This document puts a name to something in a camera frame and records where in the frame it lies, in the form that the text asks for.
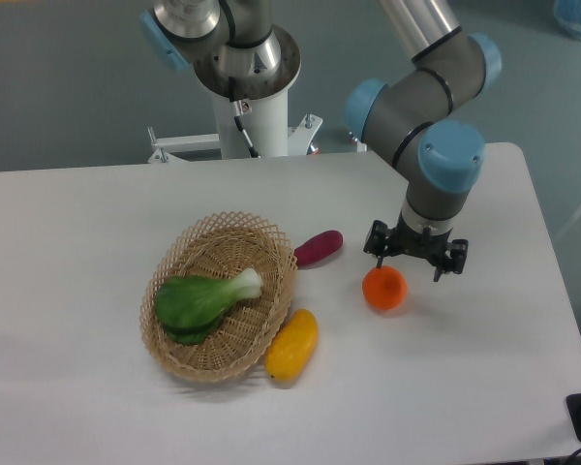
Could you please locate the orange fruit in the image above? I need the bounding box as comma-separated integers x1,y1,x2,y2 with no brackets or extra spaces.
362,265,408,311

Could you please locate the yellow mango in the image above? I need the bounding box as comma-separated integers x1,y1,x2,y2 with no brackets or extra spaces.
264,309,319,383

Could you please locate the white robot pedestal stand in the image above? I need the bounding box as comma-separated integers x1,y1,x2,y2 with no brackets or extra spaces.
148,26,323,163

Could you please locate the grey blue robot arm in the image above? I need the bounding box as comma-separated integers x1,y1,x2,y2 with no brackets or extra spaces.
139,1,502,276

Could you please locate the purple sweet potato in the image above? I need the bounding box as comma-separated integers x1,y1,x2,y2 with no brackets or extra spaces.
294,230,344,268

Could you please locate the woven wicker basket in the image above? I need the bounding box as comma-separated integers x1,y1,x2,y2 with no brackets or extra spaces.
139,211,297,383

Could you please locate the green bok choy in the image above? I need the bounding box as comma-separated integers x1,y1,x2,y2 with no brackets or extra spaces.
154,268,263,345

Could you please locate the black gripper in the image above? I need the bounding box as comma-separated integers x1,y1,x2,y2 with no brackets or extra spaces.
363,214,469,282

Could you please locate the black cable on pedestal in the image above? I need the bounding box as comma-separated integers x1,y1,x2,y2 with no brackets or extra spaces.
227,76,261,159

